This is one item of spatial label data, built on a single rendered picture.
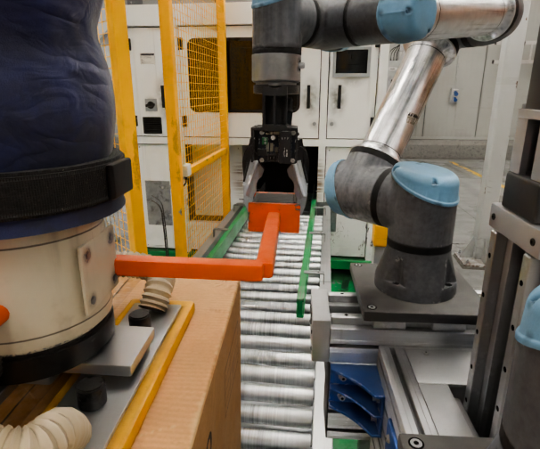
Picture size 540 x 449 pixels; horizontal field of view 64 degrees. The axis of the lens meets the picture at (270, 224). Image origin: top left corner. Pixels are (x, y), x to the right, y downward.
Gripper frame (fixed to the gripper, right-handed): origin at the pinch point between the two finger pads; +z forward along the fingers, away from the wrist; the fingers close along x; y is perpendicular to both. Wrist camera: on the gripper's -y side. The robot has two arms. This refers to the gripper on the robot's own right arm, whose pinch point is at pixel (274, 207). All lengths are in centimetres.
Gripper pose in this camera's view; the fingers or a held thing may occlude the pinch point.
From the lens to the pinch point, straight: 74.3
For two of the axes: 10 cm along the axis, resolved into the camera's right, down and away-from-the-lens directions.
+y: -0.6, 2.7, -9.6
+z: -0.1, 9.6, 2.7
